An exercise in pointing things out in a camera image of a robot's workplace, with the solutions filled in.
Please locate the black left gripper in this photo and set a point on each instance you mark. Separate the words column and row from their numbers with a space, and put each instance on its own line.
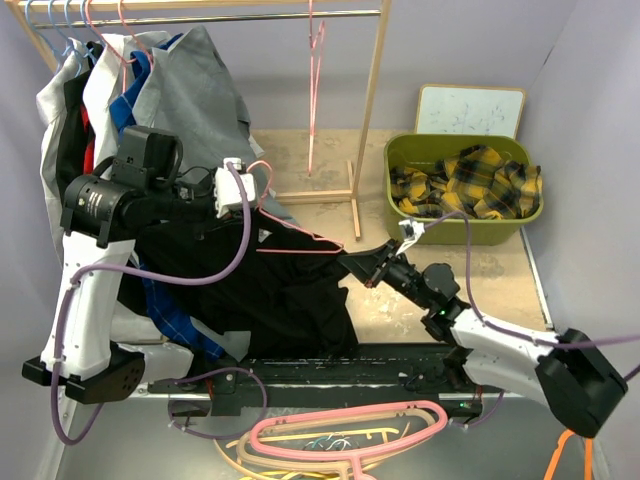
column 211, row 218

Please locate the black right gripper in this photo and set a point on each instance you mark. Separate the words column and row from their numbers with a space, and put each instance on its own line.
column 367, row 266

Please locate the pink wire hanger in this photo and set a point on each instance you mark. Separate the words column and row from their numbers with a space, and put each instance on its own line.
column 339, row 247

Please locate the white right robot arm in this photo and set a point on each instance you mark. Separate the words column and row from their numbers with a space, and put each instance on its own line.
column 565, row 372

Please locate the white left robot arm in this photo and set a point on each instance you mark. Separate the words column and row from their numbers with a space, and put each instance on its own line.
column 104, row 212

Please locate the blue checked shirt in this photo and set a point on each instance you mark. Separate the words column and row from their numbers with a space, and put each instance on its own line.
column 161, row 308

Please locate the red black plaid shirt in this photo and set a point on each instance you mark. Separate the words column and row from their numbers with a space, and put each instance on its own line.
column 88, row 159

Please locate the yellow plaid shirt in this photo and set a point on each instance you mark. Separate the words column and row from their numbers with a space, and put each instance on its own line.
column 479, row 181

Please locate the white shirt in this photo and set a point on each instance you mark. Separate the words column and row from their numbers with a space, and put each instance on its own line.
column 114, row 85

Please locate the light grey shirt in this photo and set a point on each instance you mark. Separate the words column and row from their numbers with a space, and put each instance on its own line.
column 63, row 143

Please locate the pink plastic hanger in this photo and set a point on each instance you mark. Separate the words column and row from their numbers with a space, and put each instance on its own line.
column 350, row 425

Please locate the pink hanger on rack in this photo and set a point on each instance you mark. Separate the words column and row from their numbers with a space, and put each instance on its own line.
column 316, row 43

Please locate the yellow plastic hanger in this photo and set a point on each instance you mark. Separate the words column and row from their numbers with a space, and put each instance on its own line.
column 286, row 475

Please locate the olive green plastic bin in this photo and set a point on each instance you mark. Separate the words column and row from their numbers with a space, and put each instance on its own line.
column 454, row 228

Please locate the small whiteboard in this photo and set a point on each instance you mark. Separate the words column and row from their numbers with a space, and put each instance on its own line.
column 469, row 110

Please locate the wooden clothes rack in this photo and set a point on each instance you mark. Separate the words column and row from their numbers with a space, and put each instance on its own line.
column 94, row 14

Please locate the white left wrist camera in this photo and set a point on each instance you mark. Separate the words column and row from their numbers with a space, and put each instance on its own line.
column 227, row 193

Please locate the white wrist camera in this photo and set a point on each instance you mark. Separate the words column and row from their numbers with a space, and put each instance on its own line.
column 411, row 231
column 227, row 193

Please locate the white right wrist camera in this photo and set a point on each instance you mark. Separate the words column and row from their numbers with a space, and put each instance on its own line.
column 411, row 231

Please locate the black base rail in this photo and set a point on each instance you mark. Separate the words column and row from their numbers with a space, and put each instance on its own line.
column 369, row 374

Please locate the blue wire hanger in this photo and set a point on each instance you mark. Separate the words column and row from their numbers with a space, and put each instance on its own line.
column 53, row 25

